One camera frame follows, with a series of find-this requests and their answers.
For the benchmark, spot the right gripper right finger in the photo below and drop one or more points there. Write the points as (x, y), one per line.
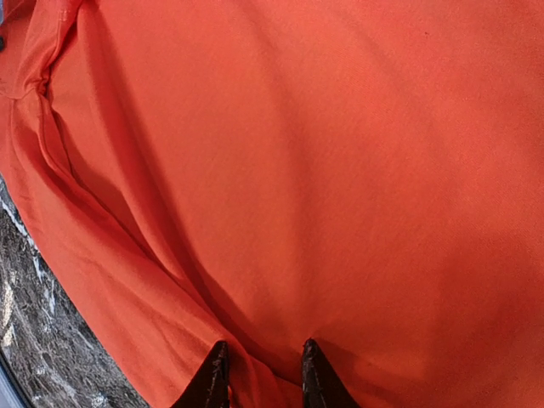
(322, 387)

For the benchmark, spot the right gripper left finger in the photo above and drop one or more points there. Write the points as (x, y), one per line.
(209, 387)

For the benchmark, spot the red t-shirt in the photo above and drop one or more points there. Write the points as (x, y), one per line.
(368, 174)

